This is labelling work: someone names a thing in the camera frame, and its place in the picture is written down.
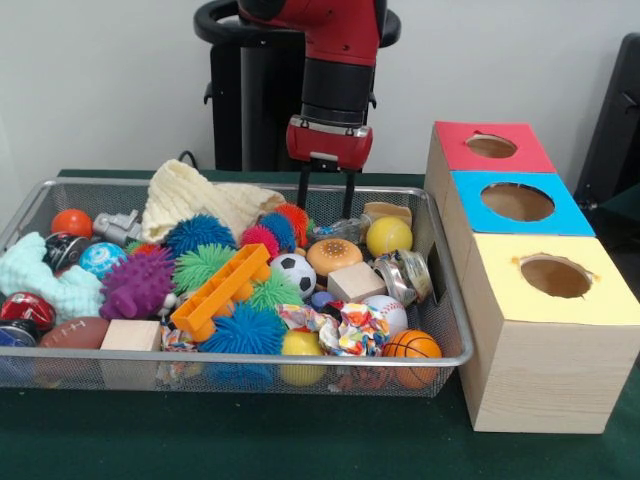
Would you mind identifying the wooden box three holes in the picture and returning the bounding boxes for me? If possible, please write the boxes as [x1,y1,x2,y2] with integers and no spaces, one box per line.
[425,122,640,435]

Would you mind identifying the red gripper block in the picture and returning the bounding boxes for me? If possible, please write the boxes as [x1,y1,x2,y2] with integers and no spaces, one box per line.
[285,114,375,221]

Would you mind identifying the small orange basketball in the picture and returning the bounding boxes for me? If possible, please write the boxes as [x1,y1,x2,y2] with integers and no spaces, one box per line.
[382,330,443,391]

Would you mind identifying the green spiky ball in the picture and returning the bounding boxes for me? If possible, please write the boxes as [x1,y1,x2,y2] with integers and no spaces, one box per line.
[247,270,304,315]
[172,244,238,295]

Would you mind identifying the blue spiky ball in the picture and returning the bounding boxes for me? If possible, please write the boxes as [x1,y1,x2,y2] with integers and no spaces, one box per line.
[198,303,288,358]

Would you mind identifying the yellow green ball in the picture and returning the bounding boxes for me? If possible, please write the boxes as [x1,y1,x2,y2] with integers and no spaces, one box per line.
[366,216,414,259]

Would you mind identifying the cream knitted cloth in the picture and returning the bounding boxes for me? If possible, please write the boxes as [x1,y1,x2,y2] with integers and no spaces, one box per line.
[141,159,289,244]

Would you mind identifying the dark green table cloth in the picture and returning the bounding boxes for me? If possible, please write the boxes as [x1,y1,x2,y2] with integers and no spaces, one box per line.
[0,168,640,480]

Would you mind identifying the orange toy brick round studs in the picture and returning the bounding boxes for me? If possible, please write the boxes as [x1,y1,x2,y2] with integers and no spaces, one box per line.
[169,243,273,344]

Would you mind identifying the small black white soccer ball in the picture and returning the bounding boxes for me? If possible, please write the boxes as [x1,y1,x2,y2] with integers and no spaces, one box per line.
[270,253,318,300]

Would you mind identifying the clear shallow mesh bin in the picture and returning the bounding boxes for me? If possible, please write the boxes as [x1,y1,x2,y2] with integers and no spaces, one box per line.
[0,176,474,399]

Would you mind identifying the crushed clear plastic bottle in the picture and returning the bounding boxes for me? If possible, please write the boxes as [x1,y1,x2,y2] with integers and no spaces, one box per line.
[306,217,369,246]

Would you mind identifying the purple spiky ball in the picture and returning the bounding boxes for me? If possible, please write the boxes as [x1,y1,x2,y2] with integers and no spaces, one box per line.
[99,247,177,322]

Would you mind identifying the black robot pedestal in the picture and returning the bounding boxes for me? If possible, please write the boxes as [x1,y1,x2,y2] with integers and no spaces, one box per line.
[193,0,403,173]

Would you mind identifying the red orange ball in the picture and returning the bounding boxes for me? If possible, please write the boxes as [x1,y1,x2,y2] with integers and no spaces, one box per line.
[51,208,94,240]

